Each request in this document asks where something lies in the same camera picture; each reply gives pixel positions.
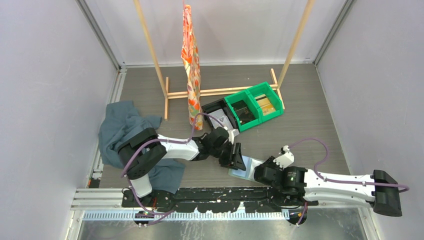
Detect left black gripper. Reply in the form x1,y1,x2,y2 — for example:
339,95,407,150
210,141,246,170

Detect green bin right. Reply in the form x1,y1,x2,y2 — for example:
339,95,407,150
247,82,284,123

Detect blue-grey cloth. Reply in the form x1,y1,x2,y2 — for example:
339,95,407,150
98,101,185,194

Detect green card holder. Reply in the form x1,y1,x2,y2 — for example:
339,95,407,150
227,155,266,181

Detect orange floral hanging garment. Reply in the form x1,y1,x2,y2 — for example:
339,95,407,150
180,4,203,131

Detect green bin left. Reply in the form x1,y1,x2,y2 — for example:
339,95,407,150
224,89,263,132

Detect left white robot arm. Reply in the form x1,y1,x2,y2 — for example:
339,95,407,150
117,127,247,207

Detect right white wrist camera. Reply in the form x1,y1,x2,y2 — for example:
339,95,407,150
273,145,295,169

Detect wooden clothes rack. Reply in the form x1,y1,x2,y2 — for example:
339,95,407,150
133,0,315,120

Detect black storage bin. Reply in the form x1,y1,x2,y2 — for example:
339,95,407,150
201,98,239,132

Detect green bin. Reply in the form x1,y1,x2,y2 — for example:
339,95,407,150
224,89,263,132
247,82,284,123

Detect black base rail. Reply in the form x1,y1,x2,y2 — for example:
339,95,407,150
139,186,304,213

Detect cards in black bin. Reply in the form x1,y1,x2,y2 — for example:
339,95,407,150
209,108,234,130

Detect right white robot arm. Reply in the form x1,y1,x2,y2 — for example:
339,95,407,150
253,157,403,217

